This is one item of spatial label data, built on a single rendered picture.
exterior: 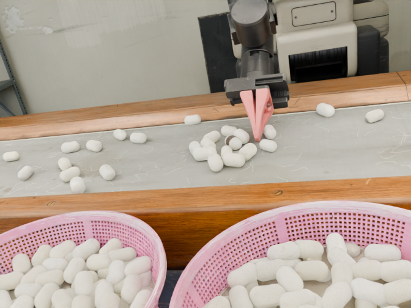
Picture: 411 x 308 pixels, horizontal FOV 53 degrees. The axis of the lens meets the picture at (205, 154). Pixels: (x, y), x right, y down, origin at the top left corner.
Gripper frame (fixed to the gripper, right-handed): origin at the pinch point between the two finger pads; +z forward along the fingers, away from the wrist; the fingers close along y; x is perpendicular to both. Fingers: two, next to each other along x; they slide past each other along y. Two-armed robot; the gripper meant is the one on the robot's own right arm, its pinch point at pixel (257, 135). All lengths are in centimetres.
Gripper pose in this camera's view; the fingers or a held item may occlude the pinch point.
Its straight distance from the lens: 66.9
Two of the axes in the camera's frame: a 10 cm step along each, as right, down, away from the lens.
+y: 9.6, -0.6, -2.7
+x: 2.7, 4.1, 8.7
